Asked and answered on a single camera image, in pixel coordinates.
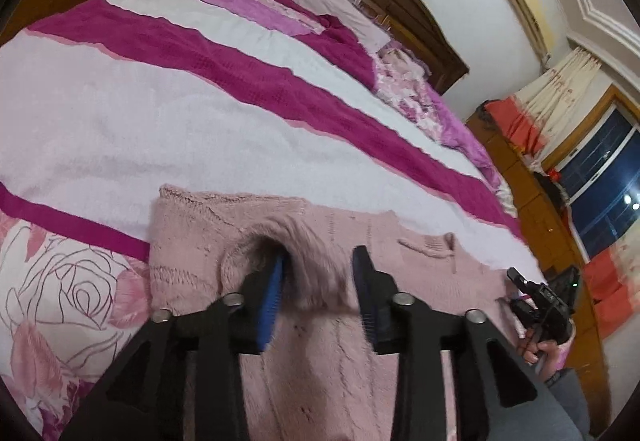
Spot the pink knit cardigan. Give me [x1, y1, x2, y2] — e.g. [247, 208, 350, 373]
[149, 184, 532, 441]

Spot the lilac pillow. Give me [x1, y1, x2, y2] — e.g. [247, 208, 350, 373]
[289, 0, 392, 48]

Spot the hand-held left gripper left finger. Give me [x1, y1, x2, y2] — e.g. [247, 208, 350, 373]
[60, 253, 292, 441]

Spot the low wooden cabinet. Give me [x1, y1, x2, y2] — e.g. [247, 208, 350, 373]
[467, 114, 612, 424]

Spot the magenta white striped blanket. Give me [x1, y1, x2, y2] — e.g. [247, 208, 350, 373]
[0, 0, 527, 263]

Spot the dark clothes pile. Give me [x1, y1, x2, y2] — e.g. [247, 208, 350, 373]
[532, 168, 569, 208]

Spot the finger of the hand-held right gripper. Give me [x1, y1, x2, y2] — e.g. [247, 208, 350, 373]
[506, 266, 540, 296]
[508, 298, 540, 328]

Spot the person's right forearm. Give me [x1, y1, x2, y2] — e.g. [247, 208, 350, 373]
[542, 367, 597, 441]

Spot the floral bed sheet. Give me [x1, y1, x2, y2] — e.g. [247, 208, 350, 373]
[0, 208, 152, 441]

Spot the cream orange floral curtain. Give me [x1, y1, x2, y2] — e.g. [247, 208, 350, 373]
[482, 46, 604, 173]
[581, 230, 640, 343]

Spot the purple floral quilt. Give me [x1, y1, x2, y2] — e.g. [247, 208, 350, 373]
[372, 45, 519, 218]

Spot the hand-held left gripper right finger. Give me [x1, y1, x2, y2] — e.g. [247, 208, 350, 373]
[351, 245, 557, 441]

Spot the window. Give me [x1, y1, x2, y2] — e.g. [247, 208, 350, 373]
[549, 94, 640, 264]

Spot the wall air conditioner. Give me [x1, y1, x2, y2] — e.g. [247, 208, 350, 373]
[503, 0, 558, 68]

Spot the person's right hand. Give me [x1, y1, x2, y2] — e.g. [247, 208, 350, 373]
[517, 337, 567, 378]

